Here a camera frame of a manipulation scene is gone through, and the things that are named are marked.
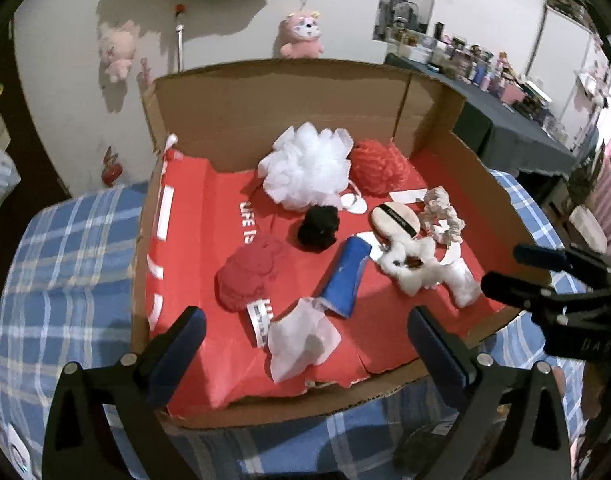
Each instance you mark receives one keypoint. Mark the metal pole with orange tip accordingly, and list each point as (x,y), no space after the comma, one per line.
(179,40)

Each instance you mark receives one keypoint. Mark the red hanging ornament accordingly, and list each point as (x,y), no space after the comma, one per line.
(110,170)

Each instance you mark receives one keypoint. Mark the table with dark cloth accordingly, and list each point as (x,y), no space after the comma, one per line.
(515,135)

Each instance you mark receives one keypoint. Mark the white tissue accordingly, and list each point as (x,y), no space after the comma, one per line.
(300,340)

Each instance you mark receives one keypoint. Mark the dark suitcase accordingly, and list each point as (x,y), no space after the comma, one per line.
(568,5)

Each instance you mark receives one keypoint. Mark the pink curtain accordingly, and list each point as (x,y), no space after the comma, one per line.
(610,195)

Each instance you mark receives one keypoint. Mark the orange mesh bath loofah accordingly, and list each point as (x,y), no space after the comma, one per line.
(380,165)

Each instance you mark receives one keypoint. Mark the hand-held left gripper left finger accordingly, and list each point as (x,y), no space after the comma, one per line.
(178,350)

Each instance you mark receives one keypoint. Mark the cardboard box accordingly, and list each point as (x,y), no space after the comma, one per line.
(285,95)

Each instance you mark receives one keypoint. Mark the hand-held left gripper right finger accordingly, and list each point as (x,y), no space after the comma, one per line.
(435,355)

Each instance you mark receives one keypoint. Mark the pink plush with white face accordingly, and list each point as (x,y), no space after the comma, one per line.
(300,35)

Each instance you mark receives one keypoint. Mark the beige powder puff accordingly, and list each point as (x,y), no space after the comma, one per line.
(393,220)

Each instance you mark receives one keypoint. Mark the pale pink plush toy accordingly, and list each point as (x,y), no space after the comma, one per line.
(116,50)

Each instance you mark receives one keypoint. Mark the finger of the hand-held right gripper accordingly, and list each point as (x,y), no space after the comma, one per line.
(540,256)
(525,295)

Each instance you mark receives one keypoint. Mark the row of cosmetic bottles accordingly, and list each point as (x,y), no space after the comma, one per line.
(475,65)

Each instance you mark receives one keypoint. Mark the blue plaid blanket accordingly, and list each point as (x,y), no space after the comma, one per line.
(70,285)

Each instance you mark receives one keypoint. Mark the blue tube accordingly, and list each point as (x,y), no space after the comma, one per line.
(343,280)

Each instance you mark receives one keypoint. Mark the white plush toy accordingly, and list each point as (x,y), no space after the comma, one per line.
(425,272)

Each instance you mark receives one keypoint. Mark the black fluffy scrunchie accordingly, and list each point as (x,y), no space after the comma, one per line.
(318,230)

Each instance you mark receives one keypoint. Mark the white mesh bath loofah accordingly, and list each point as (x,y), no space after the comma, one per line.
(305,165)

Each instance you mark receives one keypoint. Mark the pink stick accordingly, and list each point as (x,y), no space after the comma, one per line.
(145,72)

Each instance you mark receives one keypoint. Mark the white cabinet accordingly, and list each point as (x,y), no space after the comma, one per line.
(560,60)

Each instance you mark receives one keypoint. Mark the cream crochet scrunchie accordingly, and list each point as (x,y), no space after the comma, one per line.
(443,215)

